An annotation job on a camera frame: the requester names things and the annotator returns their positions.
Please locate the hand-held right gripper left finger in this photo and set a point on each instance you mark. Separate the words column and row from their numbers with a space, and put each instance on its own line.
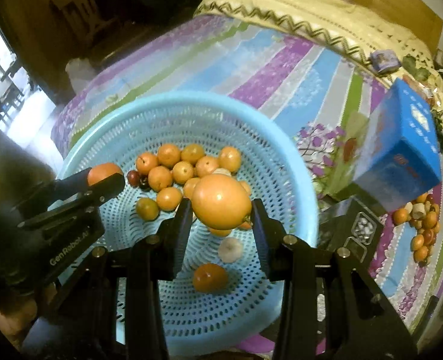
column 187, row 225

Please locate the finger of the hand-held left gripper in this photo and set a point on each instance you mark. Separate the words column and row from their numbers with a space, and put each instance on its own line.
column 71, row 185
column 109, row 189

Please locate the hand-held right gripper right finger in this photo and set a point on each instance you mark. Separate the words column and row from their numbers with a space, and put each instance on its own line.
column 259, row 228

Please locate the single orange fruit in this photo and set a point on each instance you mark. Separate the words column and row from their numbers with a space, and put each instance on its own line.
column 102, row 171

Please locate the small red fruit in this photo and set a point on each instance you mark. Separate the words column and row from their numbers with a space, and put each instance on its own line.
column 133, row 177

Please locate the large orange fruit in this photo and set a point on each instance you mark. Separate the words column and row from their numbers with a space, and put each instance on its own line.
column 219, row 200

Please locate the group of oranges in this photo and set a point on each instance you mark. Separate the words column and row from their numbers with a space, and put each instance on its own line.
column 161, row 176

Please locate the blue perforated plastic basket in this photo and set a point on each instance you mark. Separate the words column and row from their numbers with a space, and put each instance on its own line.
column 244, row 135

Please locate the pile of oranges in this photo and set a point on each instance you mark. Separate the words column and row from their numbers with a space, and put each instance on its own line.
column 420, row 228

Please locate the small dark purple fruit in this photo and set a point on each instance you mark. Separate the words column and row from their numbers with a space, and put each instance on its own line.
column 144, row 183

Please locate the black case with clear window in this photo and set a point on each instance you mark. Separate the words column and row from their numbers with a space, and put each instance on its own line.
column 341, row 228

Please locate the white plastic bag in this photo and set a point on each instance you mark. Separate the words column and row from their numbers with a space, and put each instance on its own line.
column 77, row 70

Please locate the striped floral bedsheet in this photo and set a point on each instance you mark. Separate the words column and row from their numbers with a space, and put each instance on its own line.
column 266, row 67

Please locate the wooden cabinet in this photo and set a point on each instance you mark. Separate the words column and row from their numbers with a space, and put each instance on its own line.
column 45, row 18

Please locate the blue cardboard box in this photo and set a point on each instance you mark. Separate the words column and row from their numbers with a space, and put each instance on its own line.
column 401, row 146

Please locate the small purple box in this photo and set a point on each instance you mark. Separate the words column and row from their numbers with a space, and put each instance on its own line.
column 384, row 62

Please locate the cream quilt with zigzag trim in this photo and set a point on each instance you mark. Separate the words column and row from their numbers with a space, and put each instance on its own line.
column 319, row 15

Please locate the dark green leaves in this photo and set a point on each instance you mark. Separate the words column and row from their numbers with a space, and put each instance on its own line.
column 416, row 68

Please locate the wooden headboard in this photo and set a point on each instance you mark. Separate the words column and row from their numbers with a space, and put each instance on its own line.
column 394, row 3

